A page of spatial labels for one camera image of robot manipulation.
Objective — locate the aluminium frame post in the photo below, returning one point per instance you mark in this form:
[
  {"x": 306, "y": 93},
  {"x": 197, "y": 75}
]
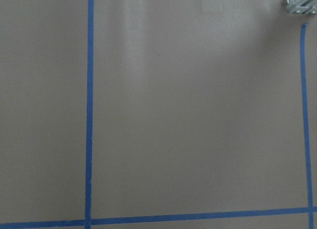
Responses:
[{"x": 301, "y": 6}]

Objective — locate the brown table mat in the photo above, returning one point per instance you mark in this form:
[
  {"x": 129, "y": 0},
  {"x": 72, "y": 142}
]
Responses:
[{"x": 197, "y": 114}]

